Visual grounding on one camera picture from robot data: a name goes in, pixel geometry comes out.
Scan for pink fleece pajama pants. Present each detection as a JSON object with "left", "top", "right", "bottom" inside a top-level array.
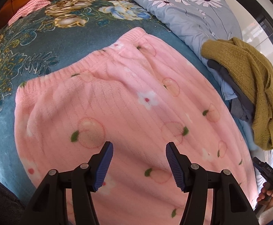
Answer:
[{"left": 14, "top": 27, "right": 257, "bottom": 224}]

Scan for person's right hand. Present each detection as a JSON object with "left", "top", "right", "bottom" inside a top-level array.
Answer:
[{"left": 257, "top": 182, "right": 273, "bottom": 211}]

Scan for olive green knit sweater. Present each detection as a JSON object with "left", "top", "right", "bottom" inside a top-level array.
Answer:
[{"left": 201, "top": 37, "right": 273, "bottom": 150}]

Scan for grey daisy print quilt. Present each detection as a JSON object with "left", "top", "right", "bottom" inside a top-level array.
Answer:
[{"left": 123, "top": 0, "right": 256, "bottom": 150}]

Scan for teal floral bed blanket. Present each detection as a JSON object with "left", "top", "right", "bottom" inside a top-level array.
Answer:
[{"left": 0, "top": 0, "right": 220, "bottom": 203}]

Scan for pink checkered cloth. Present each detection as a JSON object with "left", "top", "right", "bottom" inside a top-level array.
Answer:
[{"left": 8, "top": 0, "right": 51, "bottom": 26}]

